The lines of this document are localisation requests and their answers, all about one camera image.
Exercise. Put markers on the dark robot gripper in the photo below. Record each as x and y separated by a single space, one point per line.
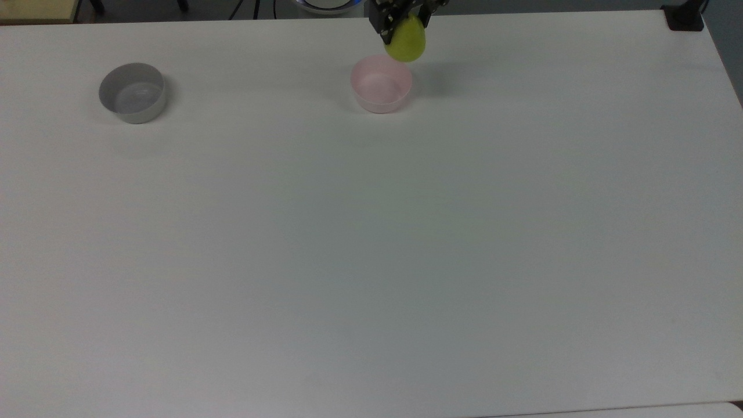
400 3

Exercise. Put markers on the yellow-green pear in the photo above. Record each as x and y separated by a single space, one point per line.
406 43

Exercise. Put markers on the pink plastic bowl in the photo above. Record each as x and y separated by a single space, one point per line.
381 87

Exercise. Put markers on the grey plastic bowl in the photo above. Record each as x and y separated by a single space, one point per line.
133 96

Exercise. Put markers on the black stand leg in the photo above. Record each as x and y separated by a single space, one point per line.
182 4
97 6

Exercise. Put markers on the black table clamp stand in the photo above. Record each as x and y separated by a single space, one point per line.
685 17

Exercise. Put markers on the light wooden board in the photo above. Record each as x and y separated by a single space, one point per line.
35 10

